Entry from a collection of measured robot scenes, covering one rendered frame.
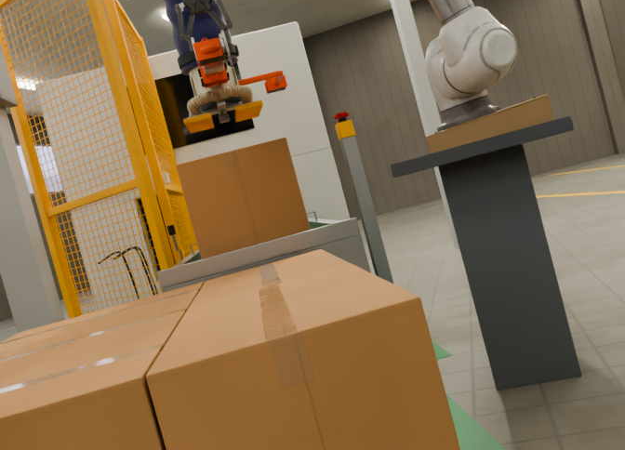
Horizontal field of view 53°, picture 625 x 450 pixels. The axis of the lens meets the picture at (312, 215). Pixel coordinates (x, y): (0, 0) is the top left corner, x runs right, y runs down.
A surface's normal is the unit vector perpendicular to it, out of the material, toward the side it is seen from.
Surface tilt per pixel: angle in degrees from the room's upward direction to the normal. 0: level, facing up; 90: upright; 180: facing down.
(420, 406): 90
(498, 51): 97
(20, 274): 90
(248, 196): 90
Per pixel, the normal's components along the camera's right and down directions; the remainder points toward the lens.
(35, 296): 0.11, 0.00
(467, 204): -0.24, 0.09
